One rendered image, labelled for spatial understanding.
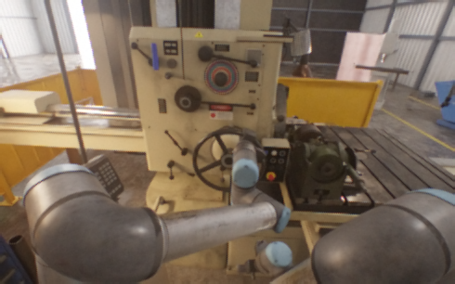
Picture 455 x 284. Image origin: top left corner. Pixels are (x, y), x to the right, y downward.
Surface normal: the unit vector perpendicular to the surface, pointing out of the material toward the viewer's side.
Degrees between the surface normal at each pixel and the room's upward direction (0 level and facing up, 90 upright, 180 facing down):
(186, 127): 90
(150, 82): 90
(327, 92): 90
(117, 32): 90
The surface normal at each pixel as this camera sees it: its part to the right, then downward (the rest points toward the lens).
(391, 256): -0.37, -0.27
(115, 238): 0.45, -0.43
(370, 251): -0.58, -0.49
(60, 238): -0.02, -0.25
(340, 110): -0.05, 0.46
